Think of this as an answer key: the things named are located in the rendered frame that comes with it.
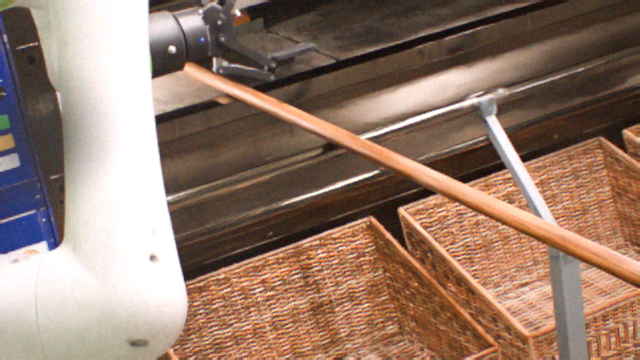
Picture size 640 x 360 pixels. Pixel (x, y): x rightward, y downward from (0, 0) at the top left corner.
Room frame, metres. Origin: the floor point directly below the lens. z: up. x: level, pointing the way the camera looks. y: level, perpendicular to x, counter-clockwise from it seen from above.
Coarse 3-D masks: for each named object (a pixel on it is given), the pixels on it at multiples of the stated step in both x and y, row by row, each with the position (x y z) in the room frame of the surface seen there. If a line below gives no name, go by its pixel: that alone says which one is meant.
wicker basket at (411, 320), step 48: (336, 240) 2.51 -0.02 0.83; (384, 240) 2.50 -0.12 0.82; (192, 288) 2.39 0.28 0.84; (240, 288) 2.42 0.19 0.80; (288, 288) 2.45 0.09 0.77; (384, 288) 2.51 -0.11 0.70; (432, 288) 2.33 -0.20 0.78; (192, 336) 2.35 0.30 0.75; (240, 336) 2.38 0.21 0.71; (288, 336) 2.41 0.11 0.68; (336, 336) 2.45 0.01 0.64; (384, 336) 2.48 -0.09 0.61; (432, 336) 2.36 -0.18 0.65; (480, 336) 2.18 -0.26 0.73
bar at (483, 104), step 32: (576, 64) 2.37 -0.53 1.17; (608, 64) 2.38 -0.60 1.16; (480, 96) 2.28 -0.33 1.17; (512, 96) 2.30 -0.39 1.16; (384, 128) 2.20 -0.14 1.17; (416, 128) 2.22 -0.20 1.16; (288, 160) 2.13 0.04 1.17; (320, 160) 2.15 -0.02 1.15; (512, 160) 2.20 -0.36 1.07; (192, 192) 2.06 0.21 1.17; (224, 192) 2.08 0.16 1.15; (576, 288) 2.07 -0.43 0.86; (576, 320) 2.07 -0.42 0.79; (576, 352) 2.07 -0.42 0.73
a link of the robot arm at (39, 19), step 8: (16, 0) 1.56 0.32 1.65; (24, 0) 1.61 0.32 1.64; (32, 0) 1.65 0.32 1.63; (40, 0) 1.69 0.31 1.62; (0, 8) 1.56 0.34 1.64; (32, 8) 1.83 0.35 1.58; (40, 8) 1.75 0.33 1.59; (48, 8) 1.77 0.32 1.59; (40, 16) 1.82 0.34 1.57; (48, 16) 1.81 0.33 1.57; (40, 24) 1.82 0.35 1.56
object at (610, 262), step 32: (192, 64) 2.70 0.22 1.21; (256, 96) 2.41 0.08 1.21; (320, 128) 2.18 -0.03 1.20; (384, 160) 1.98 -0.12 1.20; (448, 192) 1.82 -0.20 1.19; (480, 192) 1.77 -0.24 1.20; (512, 224) 1.67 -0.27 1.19; (544, 224) 1.63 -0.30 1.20; (576, 256) 1.55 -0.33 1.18; (608, 256) 1.50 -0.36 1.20
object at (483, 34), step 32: (544, 0) 2.83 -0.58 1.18; (576, 0) 2.80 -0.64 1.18; (608, 0) 2.84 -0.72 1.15; (448, 32) 2.71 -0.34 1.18; (480, 32) 2.71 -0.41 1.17; (512, 32) 2.74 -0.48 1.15; (352, 64) 2.60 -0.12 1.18; (384, 64) 2.62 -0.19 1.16; (416, 64) 2.65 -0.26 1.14; (224, 96) 2.54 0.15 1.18; (288, 96) 2.54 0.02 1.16; (160, 128) 2.43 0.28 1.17; (192, 128) 2.46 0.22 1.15
